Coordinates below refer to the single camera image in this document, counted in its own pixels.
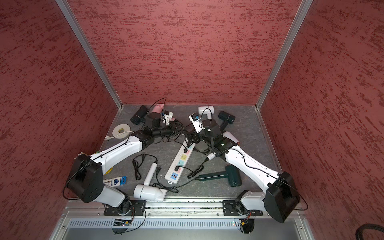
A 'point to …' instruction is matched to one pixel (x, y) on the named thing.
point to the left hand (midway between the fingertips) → (185, 130)
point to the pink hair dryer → (156, 112)
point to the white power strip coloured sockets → (179, 163)
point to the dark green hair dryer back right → (229, 119)
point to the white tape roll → (121, 131)
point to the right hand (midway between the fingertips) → (191, 130)
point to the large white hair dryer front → (146, 191)
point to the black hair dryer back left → (139, 116)
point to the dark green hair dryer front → (233, 175)
